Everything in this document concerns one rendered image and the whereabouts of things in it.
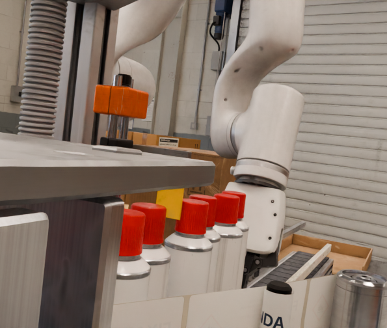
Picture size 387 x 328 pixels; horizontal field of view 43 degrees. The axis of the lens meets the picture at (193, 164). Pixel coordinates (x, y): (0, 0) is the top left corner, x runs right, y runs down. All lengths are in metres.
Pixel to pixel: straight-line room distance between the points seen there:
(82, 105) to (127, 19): 0.46
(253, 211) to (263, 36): 0.27
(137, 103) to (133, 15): 0.49
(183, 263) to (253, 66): 0.41
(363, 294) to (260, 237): 0.36
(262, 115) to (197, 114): 5.25
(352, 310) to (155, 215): 0.18
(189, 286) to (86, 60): 0.27
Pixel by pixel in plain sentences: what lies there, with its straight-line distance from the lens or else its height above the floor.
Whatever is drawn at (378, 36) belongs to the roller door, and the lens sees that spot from 5.09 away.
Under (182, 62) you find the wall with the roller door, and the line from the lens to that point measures 6.25.
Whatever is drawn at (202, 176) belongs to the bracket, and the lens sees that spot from 0.15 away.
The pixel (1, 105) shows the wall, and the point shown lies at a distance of 6.72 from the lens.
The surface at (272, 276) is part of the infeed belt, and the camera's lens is 1.08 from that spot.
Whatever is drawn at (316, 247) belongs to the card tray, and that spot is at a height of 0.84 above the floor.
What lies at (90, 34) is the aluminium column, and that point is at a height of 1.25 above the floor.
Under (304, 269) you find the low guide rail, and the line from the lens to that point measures 1.03.
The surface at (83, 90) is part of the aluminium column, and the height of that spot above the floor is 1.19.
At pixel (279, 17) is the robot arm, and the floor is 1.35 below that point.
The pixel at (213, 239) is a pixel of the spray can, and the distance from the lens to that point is 0.56.
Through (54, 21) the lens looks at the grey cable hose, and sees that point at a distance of 0.46.
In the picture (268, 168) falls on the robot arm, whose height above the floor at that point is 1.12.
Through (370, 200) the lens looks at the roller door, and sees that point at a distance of 4.94.
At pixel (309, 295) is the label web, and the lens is 0.36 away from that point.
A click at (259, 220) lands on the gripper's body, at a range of 0.71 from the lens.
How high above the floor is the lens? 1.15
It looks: 3 degrees down
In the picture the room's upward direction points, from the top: 7 degrees clockwise
